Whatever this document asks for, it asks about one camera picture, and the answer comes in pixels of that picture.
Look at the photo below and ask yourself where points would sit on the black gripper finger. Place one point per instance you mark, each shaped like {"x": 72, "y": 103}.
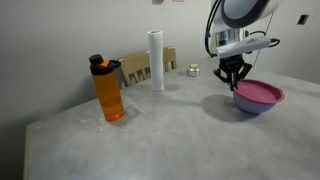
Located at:
{"x": 224, "y": 76}
{"x": 242, "y": 74}

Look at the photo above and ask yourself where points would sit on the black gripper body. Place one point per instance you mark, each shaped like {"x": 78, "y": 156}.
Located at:
{"x": 231, "y": 64}

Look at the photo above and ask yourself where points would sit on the pink and blue bowl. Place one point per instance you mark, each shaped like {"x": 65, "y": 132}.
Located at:
{"x": 258, "y": 90}

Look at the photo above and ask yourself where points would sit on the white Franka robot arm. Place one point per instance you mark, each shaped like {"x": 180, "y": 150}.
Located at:
{"x": 243, "y": 13}

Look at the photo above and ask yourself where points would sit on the blue plastic bowl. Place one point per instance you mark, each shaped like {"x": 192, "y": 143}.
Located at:
{"x": 253, "y": 106}

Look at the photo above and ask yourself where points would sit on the small silver candle jar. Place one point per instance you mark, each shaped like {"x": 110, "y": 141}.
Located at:
{"x": 193, "y": 70}

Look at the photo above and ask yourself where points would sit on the white paper towel roll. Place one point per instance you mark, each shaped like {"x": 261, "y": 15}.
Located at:
{"x": 156, "y": 60}

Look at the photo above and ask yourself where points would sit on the orange water bottle black cap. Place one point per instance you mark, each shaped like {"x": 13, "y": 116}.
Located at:
{"x": 108, "y": 96}

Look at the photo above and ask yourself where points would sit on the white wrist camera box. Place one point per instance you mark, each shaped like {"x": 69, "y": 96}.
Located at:
{"x": 243, "y": 47}

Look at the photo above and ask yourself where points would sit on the small black wall plate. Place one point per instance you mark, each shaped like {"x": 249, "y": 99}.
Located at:
{"x": 302, "y": 19}

